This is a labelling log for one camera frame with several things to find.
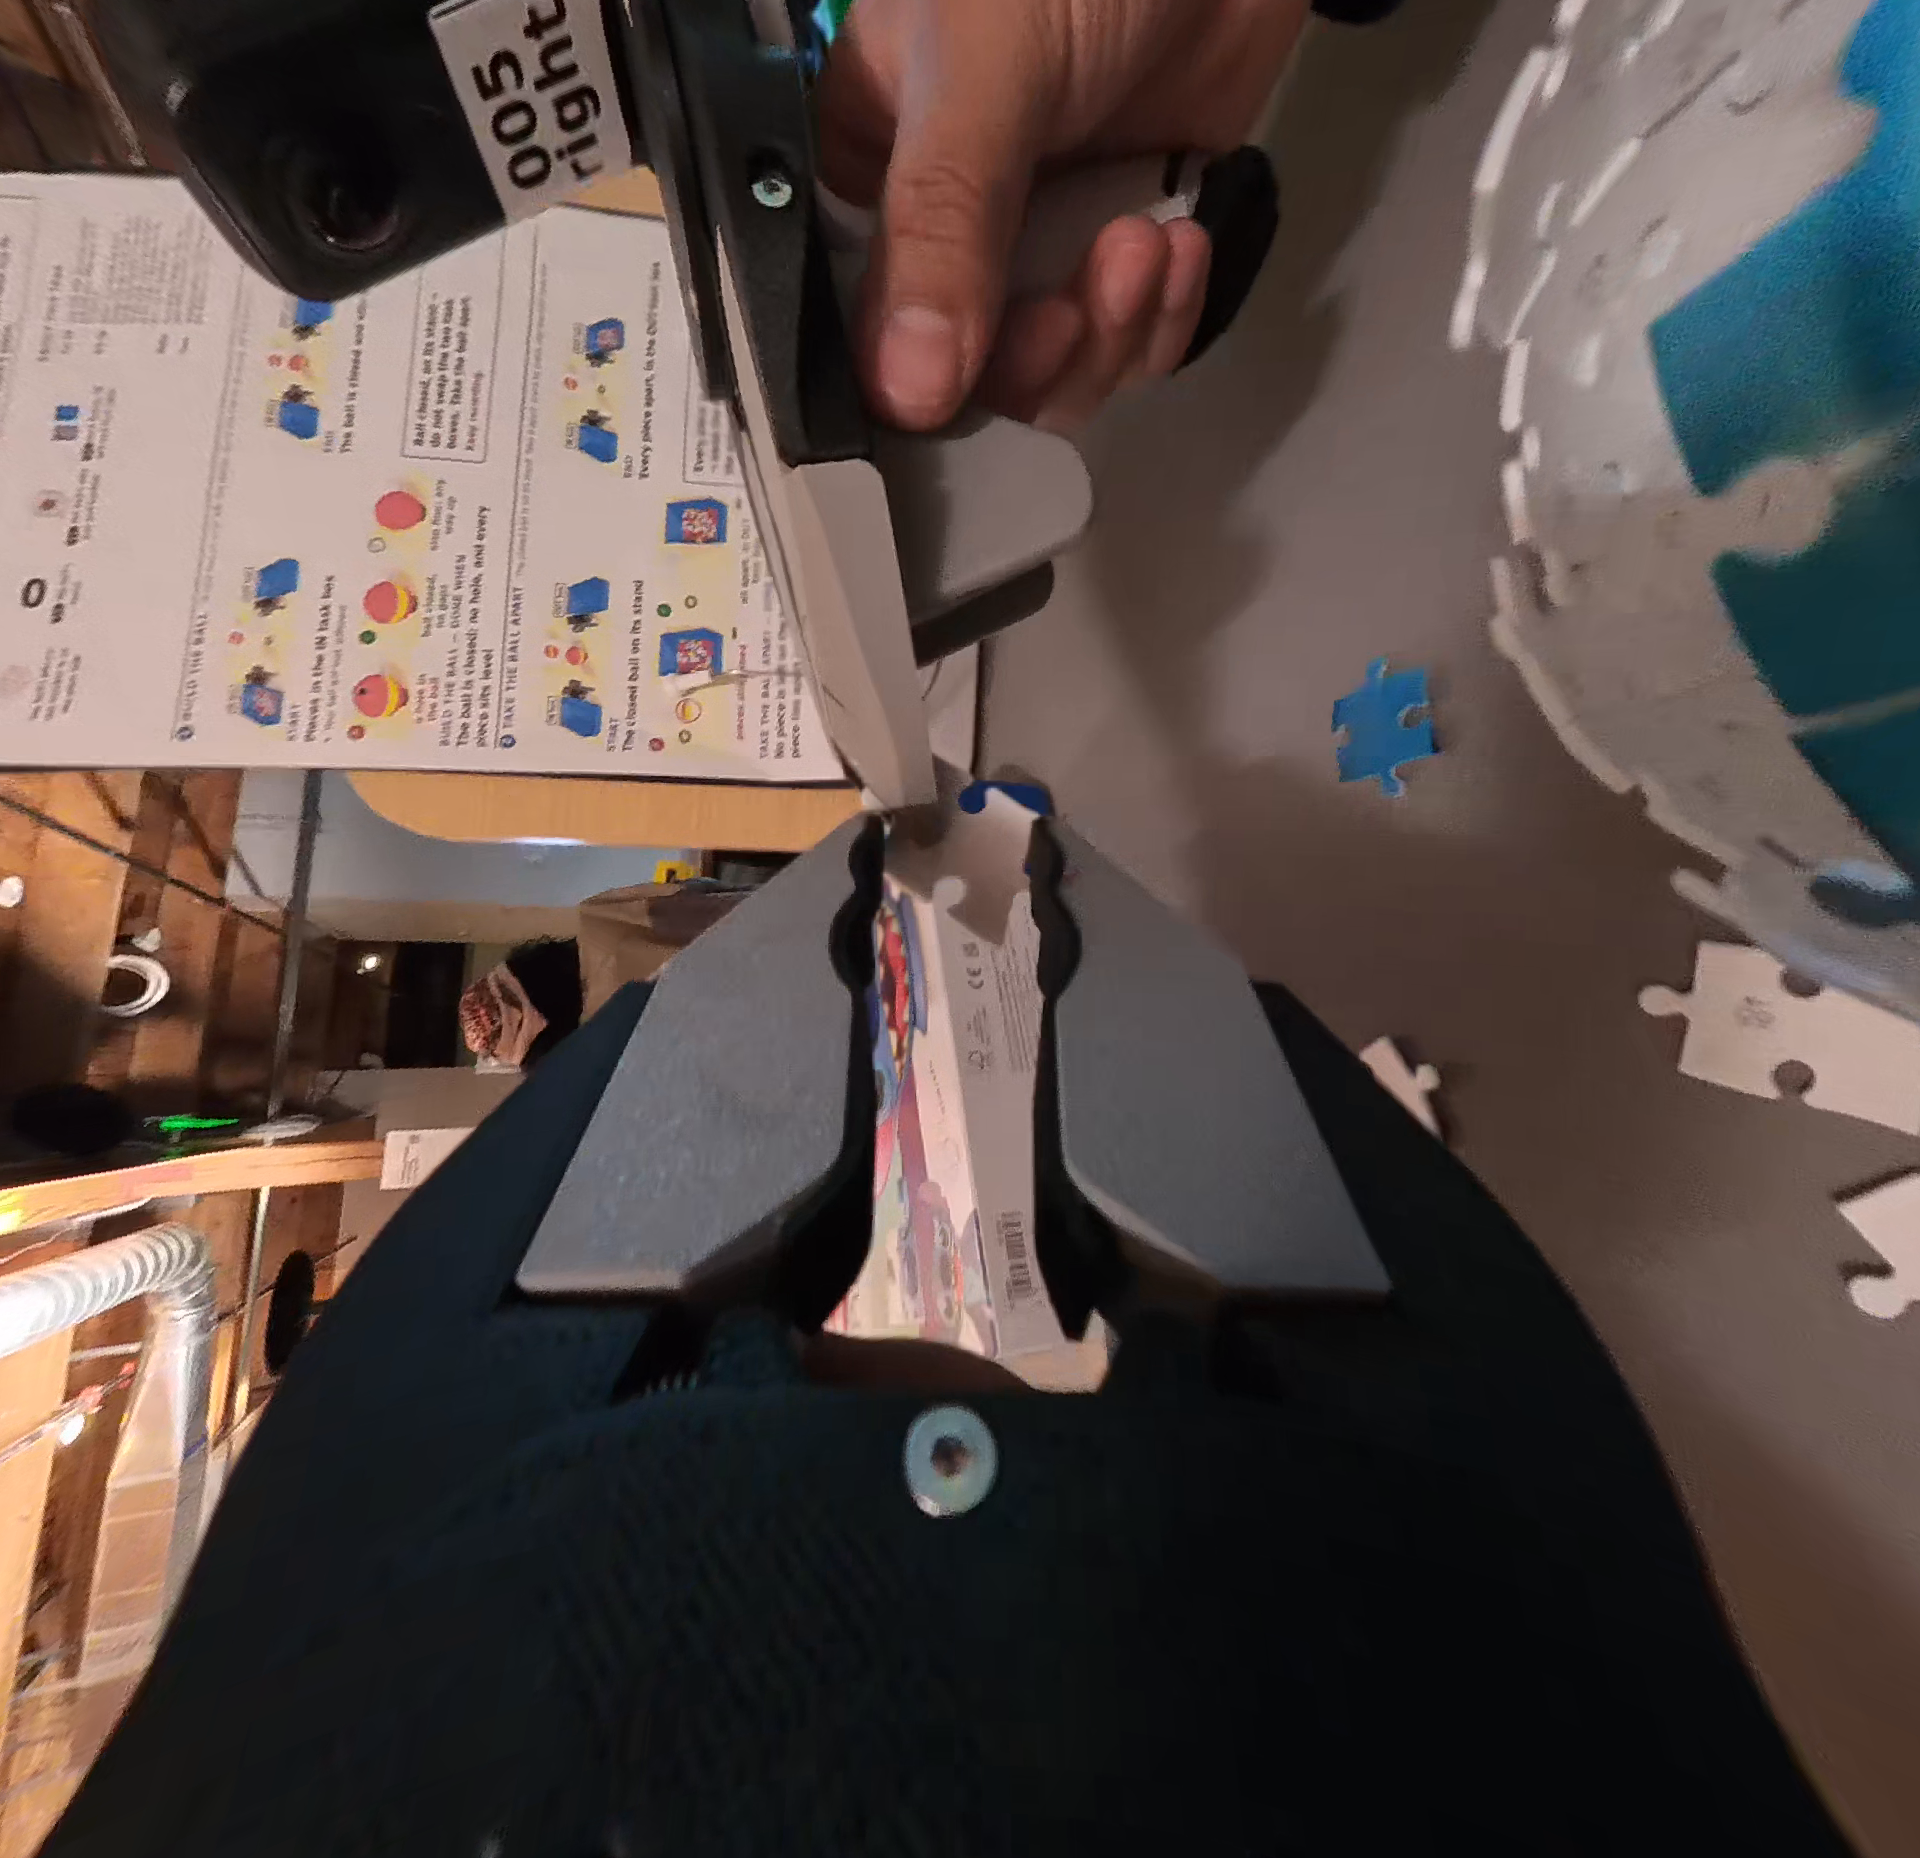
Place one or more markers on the blue-and-white puzzle piece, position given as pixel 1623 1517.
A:
pixel 976 882

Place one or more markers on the blue puzzle ball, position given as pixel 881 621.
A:
pixel 1620 613

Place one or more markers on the printed instruction sheet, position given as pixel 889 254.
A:
pixel 451 539

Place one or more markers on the silver ventilation duct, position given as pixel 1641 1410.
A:
pixel 106 1279

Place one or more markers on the cartoon printed puzzle box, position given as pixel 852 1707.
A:
pixel 976 1124

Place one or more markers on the blue puzzle piece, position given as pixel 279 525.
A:
pixel 1385 726

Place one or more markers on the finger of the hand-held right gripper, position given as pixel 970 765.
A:
pixel 991 517
pixel 872 643

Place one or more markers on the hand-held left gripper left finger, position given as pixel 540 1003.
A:
pixel 706 1093

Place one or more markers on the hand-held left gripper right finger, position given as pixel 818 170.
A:
pixel 1199 1124

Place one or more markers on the person's right hand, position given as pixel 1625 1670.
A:
pixel 1023 87

